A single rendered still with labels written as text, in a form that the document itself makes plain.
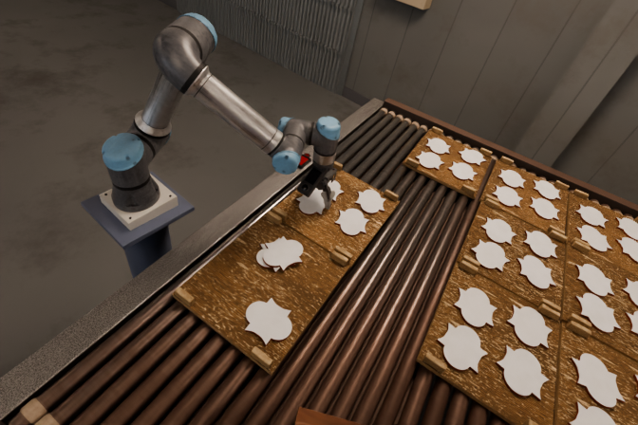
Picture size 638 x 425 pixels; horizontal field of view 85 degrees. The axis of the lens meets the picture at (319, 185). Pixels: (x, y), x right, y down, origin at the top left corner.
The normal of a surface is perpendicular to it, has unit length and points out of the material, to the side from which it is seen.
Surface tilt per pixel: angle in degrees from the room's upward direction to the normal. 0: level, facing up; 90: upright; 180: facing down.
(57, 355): 0
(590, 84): 90
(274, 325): 0
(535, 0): 90
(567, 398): 0
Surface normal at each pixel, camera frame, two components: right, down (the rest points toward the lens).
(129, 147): 0.11, -0.62
